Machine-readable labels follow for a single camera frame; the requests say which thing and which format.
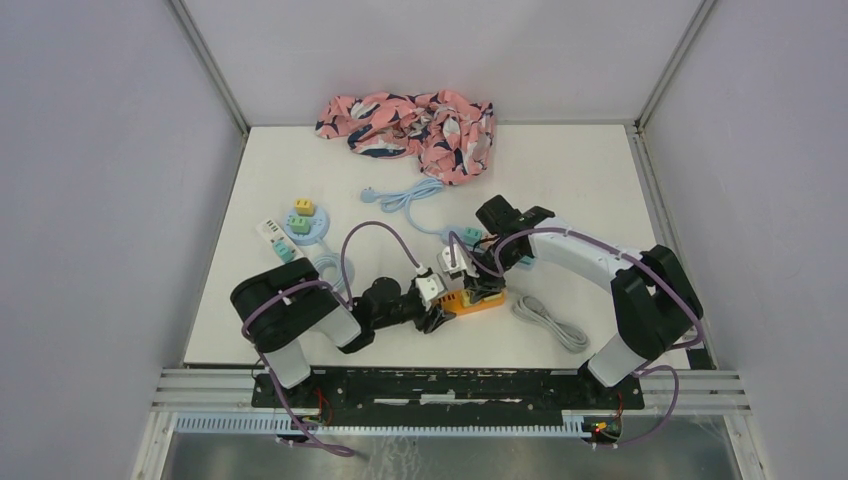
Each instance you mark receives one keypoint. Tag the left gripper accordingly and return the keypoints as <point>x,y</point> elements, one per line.
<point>428,322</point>

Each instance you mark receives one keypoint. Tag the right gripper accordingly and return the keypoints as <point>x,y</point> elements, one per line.
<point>483,286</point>

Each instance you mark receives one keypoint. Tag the orange power strip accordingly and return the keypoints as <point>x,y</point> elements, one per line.
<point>459,302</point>

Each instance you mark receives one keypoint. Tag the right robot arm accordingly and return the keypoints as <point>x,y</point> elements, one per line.
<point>654,302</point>

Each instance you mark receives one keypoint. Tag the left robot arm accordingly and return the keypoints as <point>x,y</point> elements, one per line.
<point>280,305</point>

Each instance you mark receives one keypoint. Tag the round blue socket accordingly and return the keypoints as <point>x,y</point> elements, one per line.
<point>320,227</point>

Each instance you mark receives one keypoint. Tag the green adapter on round socket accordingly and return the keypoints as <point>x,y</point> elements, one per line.
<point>299,225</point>

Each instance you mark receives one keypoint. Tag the yellow adapter on round socket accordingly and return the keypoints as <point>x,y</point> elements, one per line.
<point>304,207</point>

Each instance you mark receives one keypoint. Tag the pink patterned cloth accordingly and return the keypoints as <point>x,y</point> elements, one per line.
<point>451,137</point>

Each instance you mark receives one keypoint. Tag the teal adapter on white strip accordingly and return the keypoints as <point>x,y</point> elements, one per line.
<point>283,251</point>

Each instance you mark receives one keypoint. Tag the white power strip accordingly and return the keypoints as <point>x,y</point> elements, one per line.
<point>270,231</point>

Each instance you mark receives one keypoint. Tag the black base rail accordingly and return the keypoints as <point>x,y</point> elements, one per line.
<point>442,397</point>

